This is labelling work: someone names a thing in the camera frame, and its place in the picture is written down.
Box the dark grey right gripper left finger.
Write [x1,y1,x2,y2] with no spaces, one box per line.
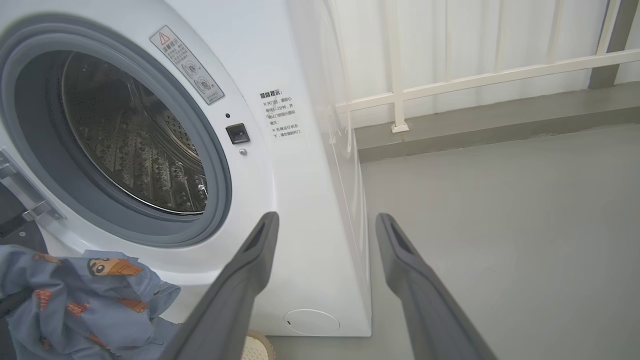
[160,211,280,360]

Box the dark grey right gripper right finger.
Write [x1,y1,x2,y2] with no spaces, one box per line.
[375,213,498,360]

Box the blue cartoon print garment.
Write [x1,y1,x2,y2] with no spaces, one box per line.
[0,245,182,360]

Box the white front-load washing machine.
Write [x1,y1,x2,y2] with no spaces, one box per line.
[0,0,373,337]

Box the black door latch socket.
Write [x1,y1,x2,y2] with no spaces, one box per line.
[225,123,251,145]

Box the perforated steel washer drum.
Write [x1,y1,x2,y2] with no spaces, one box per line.
[62,50,208,216]

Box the metal door hinge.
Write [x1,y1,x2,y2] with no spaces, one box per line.
[0,147,65,222]

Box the cream perforated laundry basket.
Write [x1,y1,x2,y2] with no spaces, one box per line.
[242,330,275,360]

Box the round white filter cover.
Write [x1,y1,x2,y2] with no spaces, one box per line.
[283,308,341,336]

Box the white metal railing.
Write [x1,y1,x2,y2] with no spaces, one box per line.
[335,0,640,133]

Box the grey warning sticker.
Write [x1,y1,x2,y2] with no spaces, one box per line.
[149,25,225,105]

